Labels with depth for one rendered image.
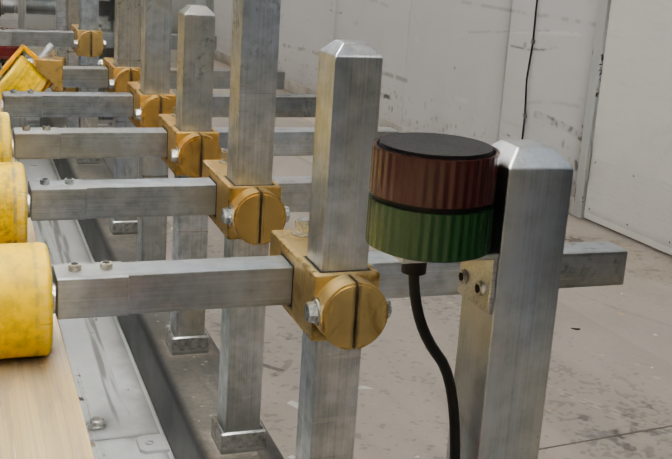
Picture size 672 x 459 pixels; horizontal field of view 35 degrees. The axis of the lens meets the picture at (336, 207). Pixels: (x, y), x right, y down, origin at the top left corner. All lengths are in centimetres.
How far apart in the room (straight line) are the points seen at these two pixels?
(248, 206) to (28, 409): 34
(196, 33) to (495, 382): 75
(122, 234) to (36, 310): 103
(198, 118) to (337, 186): 50
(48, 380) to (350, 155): 25
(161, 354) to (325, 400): 53
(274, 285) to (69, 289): 15
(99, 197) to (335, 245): 32
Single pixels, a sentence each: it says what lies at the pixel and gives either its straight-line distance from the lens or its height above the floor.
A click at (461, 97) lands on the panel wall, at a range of 572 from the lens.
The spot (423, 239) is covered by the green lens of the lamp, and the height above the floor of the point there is 108.
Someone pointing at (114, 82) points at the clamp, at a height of 95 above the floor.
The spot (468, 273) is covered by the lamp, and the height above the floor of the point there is 105.
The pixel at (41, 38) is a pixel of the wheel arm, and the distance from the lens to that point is 225.
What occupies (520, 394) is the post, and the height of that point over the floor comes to 99.
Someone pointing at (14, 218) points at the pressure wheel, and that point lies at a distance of 99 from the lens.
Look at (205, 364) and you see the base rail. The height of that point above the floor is 70.
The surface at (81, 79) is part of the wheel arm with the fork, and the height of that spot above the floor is 94.
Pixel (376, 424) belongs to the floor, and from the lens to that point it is 276.
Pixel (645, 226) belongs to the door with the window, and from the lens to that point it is 460.
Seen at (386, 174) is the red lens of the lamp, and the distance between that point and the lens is 49.
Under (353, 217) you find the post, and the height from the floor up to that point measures 101.
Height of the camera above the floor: 121
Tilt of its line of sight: 15 degrees down
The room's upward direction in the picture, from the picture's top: 4 degrees clockwise
